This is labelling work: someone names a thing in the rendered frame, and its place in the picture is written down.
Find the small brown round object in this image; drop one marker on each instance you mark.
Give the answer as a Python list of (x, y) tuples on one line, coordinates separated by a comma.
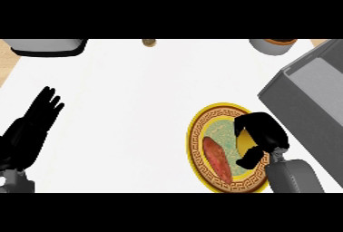
[(149, 42)]

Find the grey cardboard box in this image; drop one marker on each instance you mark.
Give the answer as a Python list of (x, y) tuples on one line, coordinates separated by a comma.
[(312, 105)]

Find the grey bowl with brown rim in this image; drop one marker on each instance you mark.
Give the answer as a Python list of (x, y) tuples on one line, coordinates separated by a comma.
[(272, 46)]

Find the yellow patterned plate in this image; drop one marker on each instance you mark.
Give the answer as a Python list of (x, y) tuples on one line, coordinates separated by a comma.
[(210, 169)]

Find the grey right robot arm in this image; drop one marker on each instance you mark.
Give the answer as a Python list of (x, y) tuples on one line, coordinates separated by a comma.
[(293, 175)]

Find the red sweet potato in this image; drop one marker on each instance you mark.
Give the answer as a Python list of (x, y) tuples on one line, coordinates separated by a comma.
[(217, 158)]

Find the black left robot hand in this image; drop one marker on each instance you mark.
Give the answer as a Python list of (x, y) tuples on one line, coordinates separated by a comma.
[(31, 127)]

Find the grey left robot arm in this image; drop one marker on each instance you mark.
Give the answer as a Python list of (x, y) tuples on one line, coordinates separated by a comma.
[(15, 181)]

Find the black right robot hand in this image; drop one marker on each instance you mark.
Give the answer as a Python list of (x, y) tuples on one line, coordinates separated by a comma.
[(263, 130)]

